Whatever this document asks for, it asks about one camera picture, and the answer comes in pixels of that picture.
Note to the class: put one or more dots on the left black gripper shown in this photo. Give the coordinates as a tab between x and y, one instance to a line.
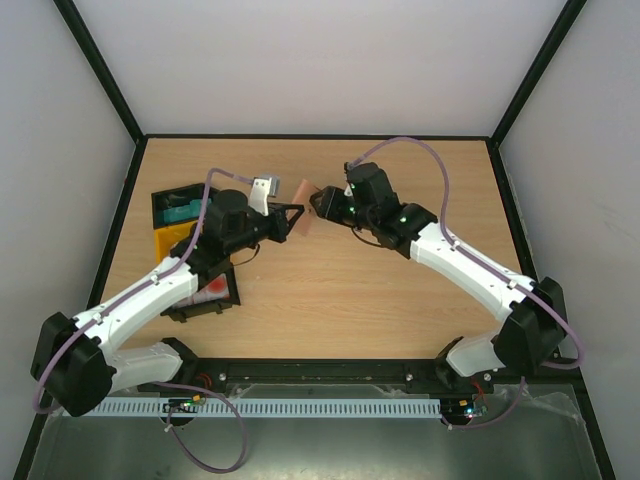
283	226

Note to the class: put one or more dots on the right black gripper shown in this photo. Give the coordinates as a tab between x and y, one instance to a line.
325	203

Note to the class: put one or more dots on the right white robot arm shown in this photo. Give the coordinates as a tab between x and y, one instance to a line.
529	312

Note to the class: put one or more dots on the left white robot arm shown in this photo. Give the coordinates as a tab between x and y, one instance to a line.
80	360

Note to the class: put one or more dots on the teal card stack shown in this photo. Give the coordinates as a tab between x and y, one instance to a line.
182	213

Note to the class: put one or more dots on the black bin with red cards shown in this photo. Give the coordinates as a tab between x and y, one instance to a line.
220	294

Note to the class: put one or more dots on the black bin with teal cards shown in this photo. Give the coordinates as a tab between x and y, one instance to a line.
177	205

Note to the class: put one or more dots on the yellow bin with white cards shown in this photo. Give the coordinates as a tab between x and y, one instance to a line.
165	238

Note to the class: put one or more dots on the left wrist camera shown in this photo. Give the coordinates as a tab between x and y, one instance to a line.
263	188

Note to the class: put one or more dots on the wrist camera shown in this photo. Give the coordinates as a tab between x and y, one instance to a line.
263	188
349	189

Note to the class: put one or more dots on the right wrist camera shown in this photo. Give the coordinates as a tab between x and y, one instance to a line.
349	189

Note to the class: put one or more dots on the black aluminium frame rail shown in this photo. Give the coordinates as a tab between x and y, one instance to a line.
417	376

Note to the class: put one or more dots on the light blue slotted cable duct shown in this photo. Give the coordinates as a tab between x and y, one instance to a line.
271	408

